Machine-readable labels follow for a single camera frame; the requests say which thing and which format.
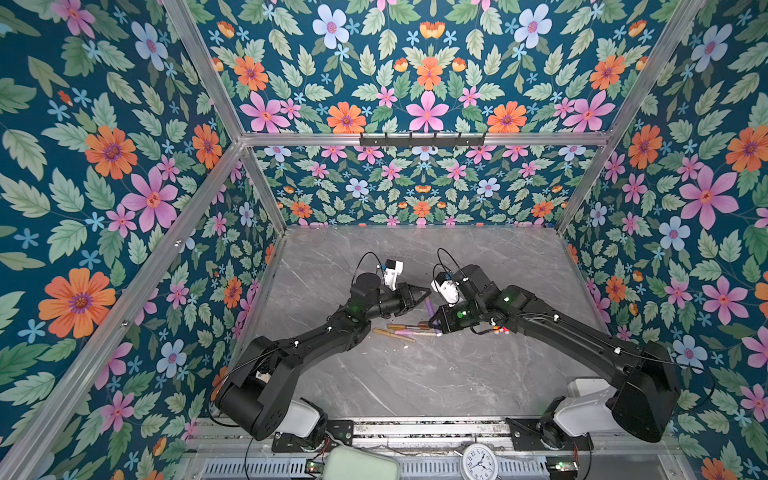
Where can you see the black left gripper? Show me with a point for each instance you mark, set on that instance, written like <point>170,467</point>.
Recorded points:
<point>401,294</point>

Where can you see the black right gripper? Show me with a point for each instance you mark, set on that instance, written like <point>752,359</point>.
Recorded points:
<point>446,325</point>

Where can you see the purple marker pen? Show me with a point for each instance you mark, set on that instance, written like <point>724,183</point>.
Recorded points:
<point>430,308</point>

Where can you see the brown marker pen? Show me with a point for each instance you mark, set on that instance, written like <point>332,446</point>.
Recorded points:
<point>396,327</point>

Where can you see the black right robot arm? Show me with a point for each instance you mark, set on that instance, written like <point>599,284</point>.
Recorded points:
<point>642,388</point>

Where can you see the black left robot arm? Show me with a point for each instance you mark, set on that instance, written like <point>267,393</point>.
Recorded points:
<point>257,393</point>

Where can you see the white analog clock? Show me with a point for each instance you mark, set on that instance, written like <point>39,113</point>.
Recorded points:
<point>478,462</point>

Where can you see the white flat box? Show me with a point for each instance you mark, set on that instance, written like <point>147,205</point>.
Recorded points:
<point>585,386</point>

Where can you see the pale green box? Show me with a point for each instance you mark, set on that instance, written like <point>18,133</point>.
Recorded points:
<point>346,463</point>

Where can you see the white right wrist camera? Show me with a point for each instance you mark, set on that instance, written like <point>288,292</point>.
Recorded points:
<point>446,288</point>

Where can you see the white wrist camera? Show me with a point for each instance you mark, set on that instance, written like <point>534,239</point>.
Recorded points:
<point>446,288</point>
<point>392,269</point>

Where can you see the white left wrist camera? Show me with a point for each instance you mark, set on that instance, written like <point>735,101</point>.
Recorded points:
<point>392,269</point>

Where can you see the black hook rail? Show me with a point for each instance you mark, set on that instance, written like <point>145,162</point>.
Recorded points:
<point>407,140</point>

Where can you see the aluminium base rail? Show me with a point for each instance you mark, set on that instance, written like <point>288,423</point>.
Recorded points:
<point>503,433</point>

